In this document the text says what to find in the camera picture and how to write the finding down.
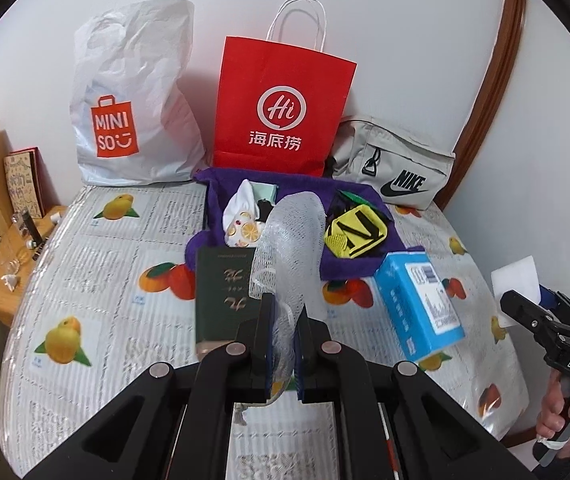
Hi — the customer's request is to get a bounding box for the blue tissue box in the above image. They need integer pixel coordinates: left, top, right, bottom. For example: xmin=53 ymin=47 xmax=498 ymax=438
xmin=374 ymin=252 xmax=466 ymax=362

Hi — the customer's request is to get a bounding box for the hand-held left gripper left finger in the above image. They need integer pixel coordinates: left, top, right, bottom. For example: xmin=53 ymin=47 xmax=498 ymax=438
xmin=24 ymin=294 xmax=278 ymax=480

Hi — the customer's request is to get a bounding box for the lemon print white cloth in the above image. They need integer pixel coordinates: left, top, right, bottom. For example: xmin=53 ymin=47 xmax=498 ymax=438
xmin=221 ymin=207 xmax=267 ymax=249

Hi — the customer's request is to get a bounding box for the white cotton glove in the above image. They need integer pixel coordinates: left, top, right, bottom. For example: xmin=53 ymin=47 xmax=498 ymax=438
xmin=225 ymin=179 xmax=260 ymax=221

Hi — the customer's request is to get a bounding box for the white paper piece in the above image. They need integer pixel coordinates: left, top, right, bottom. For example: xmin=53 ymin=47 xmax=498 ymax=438
xmin=490 ymin=256 xmax=542 ymax=328

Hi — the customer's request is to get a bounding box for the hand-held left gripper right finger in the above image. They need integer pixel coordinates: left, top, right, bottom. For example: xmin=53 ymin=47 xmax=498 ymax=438
xmin=292 ymin=305 xmax=540 ymax=480

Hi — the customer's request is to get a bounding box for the white foam net sleeve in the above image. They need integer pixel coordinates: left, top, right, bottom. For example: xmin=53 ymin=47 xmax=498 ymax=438
xmin=232 ymin=191 xmax=326 ymax=426

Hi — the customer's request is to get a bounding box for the person's right hand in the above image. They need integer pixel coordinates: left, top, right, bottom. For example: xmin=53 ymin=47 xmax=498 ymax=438
xmin=535 ymin=377 xmax=570 ymax=443

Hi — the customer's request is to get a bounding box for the dark green book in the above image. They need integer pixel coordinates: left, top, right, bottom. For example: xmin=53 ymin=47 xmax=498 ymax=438
xmin=195 ymin=247 xmax=258 ymax=358

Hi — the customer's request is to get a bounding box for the yellow black mesh cloth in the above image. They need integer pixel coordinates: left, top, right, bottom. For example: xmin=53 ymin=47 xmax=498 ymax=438
xmin=324 ymin=189 xmax=390 ymax=261

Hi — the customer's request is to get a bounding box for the grey waist bag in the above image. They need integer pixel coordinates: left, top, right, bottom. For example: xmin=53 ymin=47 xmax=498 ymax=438
xmin=327 ymin=116 xmax=456 ymax=208

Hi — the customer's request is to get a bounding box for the wooden door frame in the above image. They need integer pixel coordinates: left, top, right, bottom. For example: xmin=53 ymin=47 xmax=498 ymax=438
xmin=437 ymin=0 xmax=528 ymax=211

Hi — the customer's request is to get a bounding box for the illustrated notebook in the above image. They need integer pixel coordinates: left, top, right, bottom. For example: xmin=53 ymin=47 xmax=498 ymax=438
xmin=4 ymin=152 xmax=44 ymax=221

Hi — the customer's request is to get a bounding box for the black bottle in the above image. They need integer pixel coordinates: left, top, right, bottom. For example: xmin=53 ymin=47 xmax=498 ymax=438
xmin=15 ymin=214 xmax=46 ymax=261

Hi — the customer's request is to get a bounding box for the red book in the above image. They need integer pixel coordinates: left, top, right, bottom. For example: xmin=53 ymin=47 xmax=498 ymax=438
xmin=10 ymin=147 xmax=46 ymax=216

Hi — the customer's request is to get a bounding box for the red paper bag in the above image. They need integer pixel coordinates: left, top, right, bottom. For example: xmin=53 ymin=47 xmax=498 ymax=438
xmin=212 ymin=0 xmax=357 ymax=178

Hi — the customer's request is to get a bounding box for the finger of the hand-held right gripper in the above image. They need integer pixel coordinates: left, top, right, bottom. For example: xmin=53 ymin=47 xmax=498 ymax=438
xmin=499 ymin=289 xmax=563 ymax=350
xmin=539 ymin=284 xmax=570 ymax=335

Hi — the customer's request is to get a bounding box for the white plastic shopping bag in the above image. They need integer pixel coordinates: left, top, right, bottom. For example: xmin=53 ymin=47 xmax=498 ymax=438
xmin=69 ymin=0 xmax=206 ymax=186

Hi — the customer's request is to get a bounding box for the purple towel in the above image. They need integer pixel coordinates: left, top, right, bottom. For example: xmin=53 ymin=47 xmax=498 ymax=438
xmin=185 ymin=167 xmax=426 ymax=281

